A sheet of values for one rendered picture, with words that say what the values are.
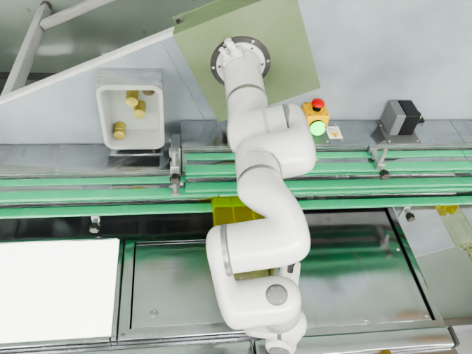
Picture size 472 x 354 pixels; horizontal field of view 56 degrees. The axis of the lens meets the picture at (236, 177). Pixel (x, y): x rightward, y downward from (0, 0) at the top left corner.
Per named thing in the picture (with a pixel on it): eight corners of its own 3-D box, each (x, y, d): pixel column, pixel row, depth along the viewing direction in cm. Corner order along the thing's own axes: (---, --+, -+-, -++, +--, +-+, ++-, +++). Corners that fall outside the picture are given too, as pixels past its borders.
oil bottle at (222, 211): (209, 189, 143) (214, 244, 128) (210, 177, 139) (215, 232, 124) (227, 189, 144) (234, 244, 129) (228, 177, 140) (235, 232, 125)
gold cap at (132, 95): (125, 87, 125) (124, 97, 122) (138, 87, 125) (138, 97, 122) (126, 97, 127) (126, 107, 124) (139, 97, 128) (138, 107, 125)
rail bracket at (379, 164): (363, 149, 138) (377, 180, 129) (370, 130, 132) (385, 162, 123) (376, 149, 138) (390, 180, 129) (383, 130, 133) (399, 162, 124)
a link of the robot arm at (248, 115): (218, 90, 101) (223, 138, 91) (275, 77, 100) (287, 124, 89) (227, 121, 108) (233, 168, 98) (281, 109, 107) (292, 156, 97)
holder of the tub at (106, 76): (110, 142, 141) (108, 159, 136) (98, 67, 121) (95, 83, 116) (165, 142, 144) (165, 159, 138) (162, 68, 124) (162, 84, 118)
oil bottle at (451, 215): (432, 204, 162) (465, 265, 144) (436, 194, 158) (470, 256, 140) (447, 202, 162) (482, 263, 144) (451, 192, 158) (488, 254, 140)
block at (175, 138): (169, 155, 139) (169, 171, 134) (168, 133, 132) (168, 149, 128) (180, 155, 140) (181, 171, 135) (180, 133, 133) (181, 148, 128)
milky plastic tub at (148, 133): (107, 130, 137) (105, 149, 131) (97, 67, 121) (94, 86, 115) (165, 130, 139) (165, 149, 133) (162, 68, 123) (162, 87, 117)
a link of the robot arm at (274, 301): (290, 246, 92) (219, 257, 93) (289, 206, 74) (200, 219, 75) (304, 328, 85) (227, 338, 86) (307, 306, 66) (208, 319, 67)
